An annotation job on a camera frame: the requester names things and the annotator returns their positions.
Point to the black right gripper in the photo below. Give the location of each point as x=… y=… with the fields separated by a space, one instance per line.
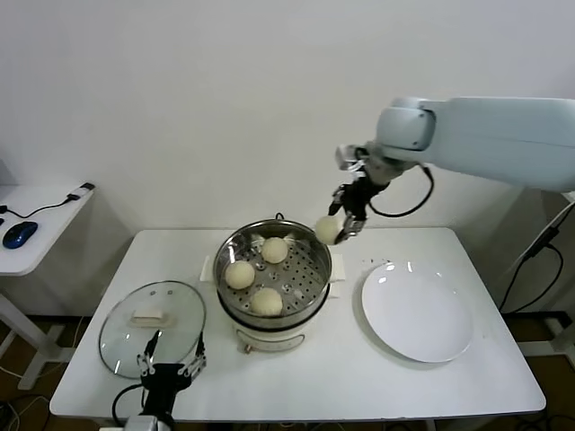
x=359 y=197

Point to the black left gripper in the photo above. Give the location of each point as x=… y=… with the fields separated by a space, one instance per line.
x=164 y=386

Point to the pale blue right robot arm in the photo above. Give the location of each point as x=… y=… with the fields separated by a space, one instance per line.
x=494 y=134

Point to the white electric cooker base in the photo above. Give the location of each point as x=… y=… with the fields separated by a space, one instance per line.
x=269 y=336

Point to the black power adapter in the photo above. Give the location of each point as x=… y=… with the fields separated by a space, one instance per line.
x=542 y=243

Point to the white side table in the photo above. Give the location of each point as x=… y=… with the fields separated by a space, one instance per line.
x=49 y=233

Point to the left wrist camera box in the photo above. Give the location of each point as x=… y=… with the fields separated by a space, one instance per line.
x=141 y=424

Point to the glass pot lid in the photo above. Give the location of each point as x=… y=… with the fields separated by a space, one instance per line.
x=153 y=296

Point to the white steamed baozi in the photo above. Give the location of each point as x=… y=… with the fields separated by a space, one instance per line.
x=266 y=302
x=275 y=250
x=327 y=230
x=239 y=275

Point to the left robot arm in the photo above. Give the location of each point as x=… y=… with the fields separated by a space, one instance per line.
x=165 y=423

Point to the stainless steel steamer basket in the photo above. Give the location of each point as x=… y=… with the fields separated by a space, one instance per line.
x=305 y=274

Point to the blue computer mouse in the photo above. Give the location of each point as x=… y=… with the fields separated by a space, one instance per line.
x=19 y=235

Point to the white round plate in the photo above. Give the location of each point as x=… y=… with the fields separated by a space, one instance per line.
x=418 y=314

